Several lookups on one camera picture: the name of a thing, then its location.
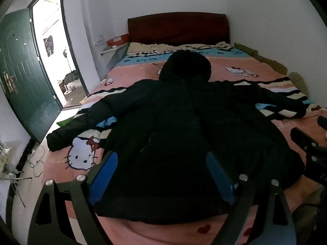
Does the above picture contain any white floor cable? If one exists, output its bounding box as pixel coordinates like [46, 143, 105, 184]
[26, 145, 46, 178]

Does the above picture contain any white wall shelf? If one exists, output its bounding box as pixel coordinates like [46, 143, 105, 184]
[100, 45, 128, 56]

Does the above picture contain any dark cloth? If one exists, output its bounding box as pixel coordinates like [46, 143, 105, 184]
[291, 184, 327, 245]

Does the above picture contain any cream bed sheet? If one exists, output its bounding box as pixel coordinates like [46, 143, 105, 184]
[127, 42, 179, 55]

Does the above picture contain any pink cartoon printed blanket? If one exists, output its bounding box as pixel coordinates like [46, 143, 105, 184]
[41, 41, 327, 245]

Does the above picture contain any green metal door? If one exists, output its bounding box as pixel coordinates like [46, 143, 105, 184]
[0, 8, 62, 144]

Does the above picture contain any dark red bed headboard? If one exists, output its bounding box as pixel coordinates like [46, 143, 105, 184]
[127, 12, 231, 47]

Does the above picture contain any person's right forearm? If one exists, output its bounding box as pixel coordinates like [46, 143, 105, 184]
[283, 176, 325, 211]

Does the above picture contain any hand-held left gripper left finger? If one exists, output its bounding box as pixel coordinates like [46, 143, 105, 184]
[28, 150, 118, 245]

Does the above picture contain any orange box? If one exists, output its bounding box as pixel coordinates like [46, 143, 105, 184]
[107, 35, 129, 47]

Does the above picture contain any black hooded jacket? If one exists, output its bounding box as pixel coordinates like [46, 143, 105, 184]
[46, 50, 307, 221]

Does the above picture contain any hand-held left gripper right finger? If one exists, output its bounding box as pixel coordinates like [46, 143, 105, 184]
[206, 151, 298, 245]

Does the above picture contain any olive green cloth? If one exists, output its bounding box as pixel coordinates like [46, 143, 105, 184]
[234, 42, 310, 94]

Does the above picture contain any green floor item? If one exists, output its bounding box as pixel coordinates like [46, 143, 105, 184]
[57, 118, 75, 128]

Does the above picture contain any metal wire rack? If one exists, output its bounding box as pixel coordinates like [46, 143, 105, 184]
[0, 140, 34, 208]

